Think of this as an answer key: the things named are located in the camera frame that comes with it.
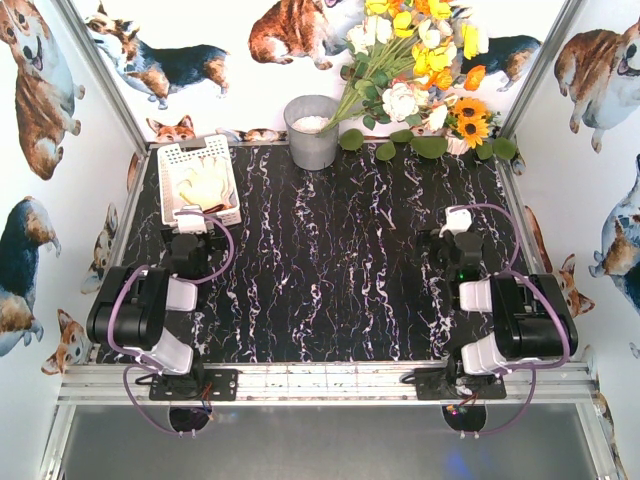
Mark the cream knit glove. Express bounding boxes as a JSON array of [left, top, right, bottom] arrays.
[[172, 156, 235, 213]]

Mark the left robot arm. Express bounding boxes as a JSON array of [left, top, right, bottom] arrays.
[[87, 217, 235, 376]]

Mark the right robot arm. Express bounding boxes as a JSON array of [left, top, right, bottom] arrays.
[[416, 228, 578, 376]]

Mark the small sunflower pot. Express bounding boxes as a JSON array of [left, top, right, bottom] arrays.
[[444, 97, 500, 155]]

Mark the grey metal bucket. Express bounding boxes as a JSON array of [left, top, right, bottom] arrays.
[[283, 95, 339, 171]]

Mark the artificial flower bouquet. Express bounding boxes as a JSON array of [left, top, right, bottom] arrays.
[[330, 1, 489, 133]]

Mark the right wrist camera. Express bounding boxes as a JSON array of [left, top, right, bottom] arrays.
[[439, 206, 472, 238]]

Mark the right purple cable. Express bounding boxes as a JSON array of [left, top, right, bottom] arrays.
[[449, 202, 574, 437]]

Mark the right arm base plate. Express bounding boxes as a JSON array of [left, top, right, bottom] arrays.
[[400, 359, 507, 401]]

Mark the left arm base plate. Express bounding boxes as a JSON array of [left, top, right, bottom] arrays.
[[149, 368, 239, 401]]

